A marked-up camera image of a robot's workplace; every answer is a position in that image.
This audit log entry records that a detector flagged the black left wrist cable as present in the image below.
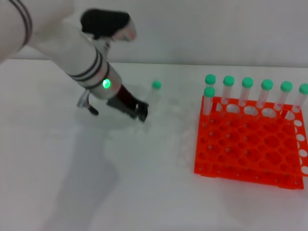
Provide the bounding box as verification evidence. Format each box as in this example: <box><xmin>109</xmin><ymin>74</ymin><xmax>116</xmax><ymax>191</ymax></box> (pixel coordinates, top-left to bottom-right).
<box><xmin>77</xmin><ymin>90</ymin><xmax>100</xmax><ymax>116</ymax></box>

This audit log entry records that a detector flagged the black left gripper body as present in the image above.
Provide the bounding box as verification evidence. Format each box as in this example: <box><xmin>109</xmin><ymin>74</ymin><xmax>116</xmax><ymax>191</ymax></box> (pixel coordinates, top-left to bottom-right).
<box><xmin>106</xmin><ymin>84</ymin><xmax>142</xmax><ymax>118</ymax></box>

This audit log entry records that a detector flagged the clear test tube green cap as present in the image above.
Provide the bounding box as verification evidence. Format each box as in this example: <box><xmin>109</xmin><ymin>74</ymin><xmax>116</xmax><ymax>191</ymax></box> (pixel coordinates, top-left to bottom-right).
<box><xmin>255</xmin><ymin>78</ymin><xmax>274</xmax><ymax>109</ymax></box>
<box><xmin>204</xmin><ymin>74</ymin><xmax>217</xmax><ymax>111</ymax></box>
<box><xmin>220</xmin><ymin>75</ymin><xmax>235</xmax><ymax>113</ymax></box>
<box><xmin>202</xmin><ymin>86</ymin><xmax>216</xmax><ymax>128</ymax></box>
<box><xmin>285</xmin><ymin>83</ymin><xmax>308</xmax><ymax>121</ymax></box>
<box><xmin>144</xmin><ymin>80</ymin><xmax>163</xmax><ymax>106</ymax></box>
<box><xmin>237</xmin><ymin>77</ymin><xmax>254</xmax><ymax>108</ymax></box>
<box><xmin>273</xmin><ymin>81</ymin><xmax>294</xmax><ymax>111</ymax></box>

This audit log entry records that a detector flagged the orange plastic test tube rack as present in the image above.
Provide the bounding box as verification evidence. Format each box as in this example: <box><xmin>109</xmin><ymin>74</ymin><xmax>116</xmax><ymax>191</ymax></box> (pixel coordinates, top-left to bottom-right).
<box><xmin>193</xmin><ymin>95</ymin><xmax>308</xmax><ymax>191</ymax></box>

